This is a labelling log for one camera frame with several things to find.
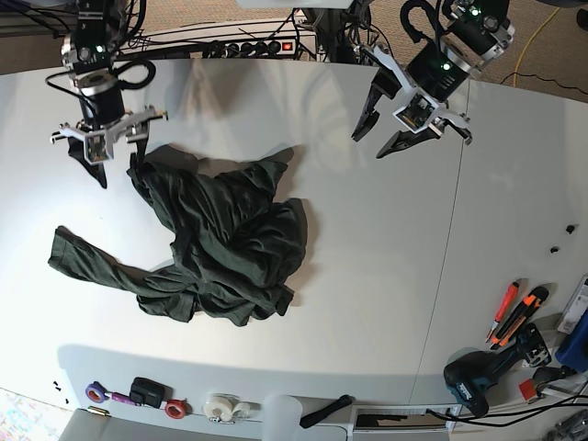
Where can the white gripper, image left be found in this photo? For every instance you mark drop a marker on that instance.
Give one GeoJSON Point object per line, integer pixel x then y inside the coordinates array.
{"type": "Point", "coordinates": [103, 135]}

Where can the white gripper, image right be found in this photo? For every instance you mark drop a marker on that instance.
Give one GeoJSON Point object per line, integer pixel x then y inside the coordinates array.
{"type": "Point", "coordinates": [424, 116]}

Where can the dark green t-shirt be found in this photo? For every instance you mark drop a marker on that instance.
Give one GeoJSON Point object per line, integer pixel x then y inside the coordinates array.
{"type": "Point", "coordinates": [234, 245]}

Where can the orange black utility knife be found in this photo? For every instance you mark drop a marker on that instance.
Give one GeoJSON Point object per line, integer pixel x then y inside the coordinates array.
{"type": "Point", "coordinates": [523, 311]}

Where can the purple tape roll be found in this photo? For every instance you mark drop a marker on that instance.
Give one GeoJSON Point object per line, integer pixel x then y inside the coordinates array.
{"type": "Point", "coordinates": [96, 393]}

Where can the red tape roll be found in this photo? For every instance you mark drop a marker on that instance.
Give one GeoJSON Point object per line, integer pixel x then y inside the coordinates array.
{"type": "Point", "coordinates": [176, 409]}

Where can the blue box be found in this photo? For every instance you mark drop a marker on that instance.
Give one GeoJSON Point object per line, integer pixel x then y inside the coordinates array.
{"type": "Point", "coordinates": [573, 351]}

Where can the red square tag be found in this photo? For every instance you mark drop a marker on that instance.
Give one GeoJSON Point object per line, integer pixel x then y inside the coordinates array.
{"type": "Point", "coordinates": [528, 390]}

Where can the white plastic cup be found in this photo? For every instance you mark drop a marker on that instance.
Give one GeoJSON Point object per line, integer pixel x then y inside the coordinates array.
{"type": "Point", "coordinates": [281, 418]}

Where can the black power strip red switch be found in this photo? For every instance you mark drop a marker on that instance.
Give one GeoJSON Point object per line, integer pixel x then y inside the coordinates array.
{"type": "Point", "coordinates": [273, 49]}

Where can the black action camera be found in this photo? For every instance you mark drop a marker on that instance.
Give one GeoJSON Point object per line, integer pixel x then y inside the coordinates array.
{"type": "Point", "coordinates": [146, 392]}

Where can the teal black cordless drill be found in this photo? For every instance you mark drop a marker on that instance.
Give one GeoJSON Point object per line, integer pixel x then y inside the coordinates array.
{"type": "Point", "coordinates": [469, 377]}

